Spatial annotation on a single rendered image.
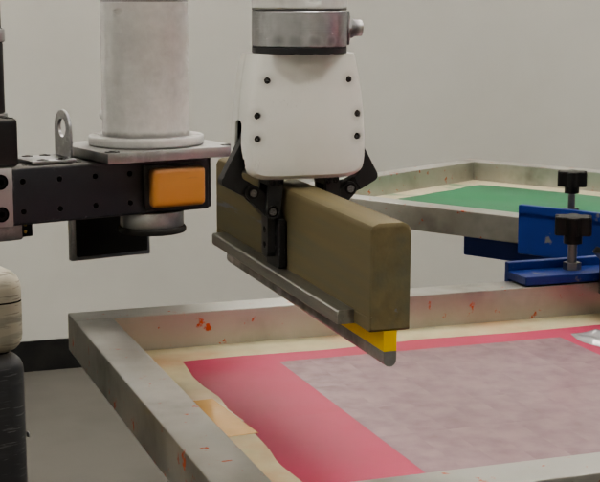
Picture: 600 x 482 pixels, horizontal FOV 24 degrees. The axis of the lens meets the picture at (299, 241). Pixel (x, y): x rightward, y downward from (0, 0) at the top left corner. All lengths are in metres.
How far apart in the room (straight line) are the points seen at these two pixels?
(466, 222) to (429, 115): 3.31
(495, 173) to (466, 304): 1.20
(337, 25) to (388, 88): 4.19
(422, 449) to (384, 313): 0.16
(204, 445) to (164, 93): 0.61
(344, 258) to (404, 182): 1.52
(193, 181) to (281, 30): 0.46
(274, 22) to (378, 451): 0.34
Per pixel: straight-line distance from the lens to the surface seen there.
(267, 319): 1.40
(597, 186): 2.55
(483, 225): 2.03
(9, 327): 2.04
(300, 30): 1.07
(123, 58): 1.49
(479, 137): 5.44
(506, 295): 1.50
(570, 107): 5.62
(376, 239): 0.94
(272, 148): 1.08
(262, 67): 1.08
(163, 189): 1.49
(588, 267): 1.57
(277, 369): 1.29
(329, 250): 1.01
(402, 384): 1.25
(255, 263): 1.15
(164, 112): 1.50
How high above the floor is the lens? 1.29
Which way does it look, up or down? 10 degrees down
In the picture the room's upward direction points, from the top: straight up
